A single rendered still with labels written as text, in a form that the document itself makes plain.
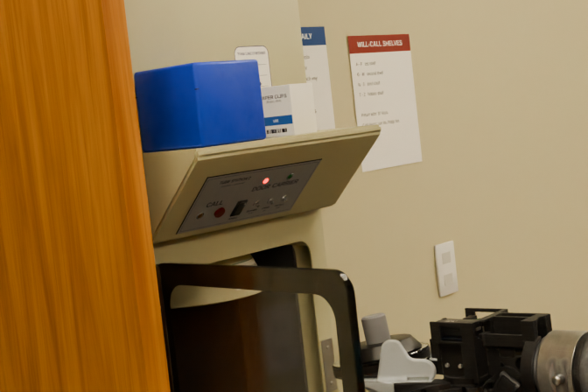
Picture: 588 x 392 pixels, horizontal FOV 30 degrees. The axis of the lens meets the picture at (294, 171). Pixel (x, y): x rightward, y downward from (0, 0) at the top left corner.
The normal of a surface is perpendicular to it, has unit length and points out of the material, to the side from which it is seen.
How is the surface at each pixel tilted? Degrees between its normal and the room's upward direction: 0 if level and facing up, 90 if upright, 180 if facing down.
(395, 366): 90
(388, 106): 90
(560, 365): 90
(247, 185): 135
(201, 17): 90
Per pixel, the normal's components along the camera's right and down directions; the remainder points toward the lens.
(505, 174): 0.74, -0.05
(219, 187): 0.60, 0.67
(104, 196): -0.66, 0.11
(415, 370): -0.36, 0.09
